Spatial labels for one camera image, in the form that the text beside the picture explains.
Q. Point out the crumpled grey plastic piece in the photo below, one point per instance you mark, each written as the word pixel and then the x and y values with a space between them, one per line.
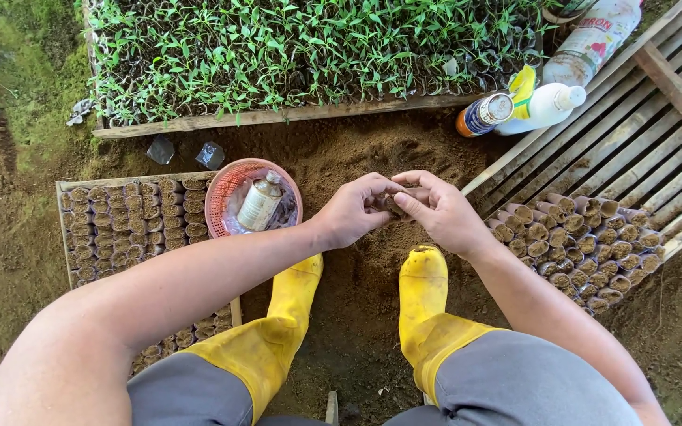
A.
pixel 80 110

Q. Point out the pink plastic basket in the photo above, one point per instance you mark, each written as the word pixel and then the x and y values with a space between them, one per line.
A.
pixel 218 195

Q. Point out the person's right yellow rubber boot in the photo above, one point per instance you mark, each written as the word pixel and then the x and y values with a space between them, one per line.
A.
pixel 427 319

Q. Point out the person's right hand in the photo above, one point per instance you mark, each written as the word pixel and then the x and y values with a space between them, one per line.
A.
pixel 450 219

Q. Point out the person's left hand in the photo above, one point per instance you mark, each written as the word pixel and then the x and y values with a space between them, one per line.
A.
pixel 347 213

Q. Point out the small white bottle yellow label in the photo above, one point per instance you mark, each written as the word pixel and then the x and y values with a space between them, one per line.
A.
pixel 539 109

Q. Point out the orange blue can white lid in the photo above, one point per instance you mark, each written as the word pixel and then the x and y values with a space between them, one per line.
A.
pixel 483 115

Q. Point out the person's yellow rubber boot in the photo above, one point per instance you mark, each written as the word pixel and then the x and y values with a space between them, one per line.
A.
pixel 270 343
pixel 427 319

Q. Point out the brown glass bottle white label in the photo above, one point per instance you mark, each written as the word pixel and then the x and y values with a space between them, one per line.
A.
pixel 260 204

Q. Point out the wooden tray of soil-filled pots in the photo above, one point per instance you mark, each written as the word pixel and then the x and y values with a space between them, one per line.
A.
pixel 122 219

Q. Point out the wooden tray of green seedlings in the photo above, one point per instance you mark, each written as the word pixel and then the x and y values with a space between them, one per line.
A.
pixel 293 53

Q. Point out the clear plastic bag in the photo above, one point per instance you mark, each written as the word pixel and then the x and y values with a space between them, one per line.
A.
pixel 286 212

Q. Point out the small soil-filled seedling pot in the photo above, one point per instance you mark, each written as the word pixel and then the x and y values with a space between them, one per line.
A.
pixel 395 205

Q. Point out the heap of brown soil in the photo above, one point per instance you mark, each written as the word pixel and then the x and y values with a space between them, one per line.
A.
pixel 364 148

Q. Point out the wooden slatted rack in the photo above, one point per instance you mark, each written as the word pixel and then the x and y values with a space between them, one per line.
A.
pixel 631 148

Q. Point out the pile of soil-filled pots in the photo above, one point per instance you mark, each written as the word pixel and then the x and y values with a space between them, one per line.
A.
pixel 584 254

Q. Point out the person's grey trousers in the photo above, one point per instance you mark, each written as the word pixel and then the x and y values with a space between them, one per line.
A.
pixel 524 384

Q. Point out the wooden stool edge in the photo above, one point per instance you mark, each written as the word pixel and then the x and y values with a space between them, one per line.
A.
pixel 332 409

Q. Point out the person's left yellow rubber boot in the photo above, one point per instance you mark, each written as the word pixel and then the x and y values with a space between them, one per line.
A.
pixel 270 343

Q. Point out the large white plastic bottle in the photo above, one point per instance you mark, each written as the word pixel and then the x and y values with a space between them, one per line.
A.
pixel 592 44

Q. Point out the empty black plastic pot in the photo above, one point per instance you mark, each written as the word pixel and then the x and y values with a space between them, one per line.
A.
pixel 160 150
pixel 210 155

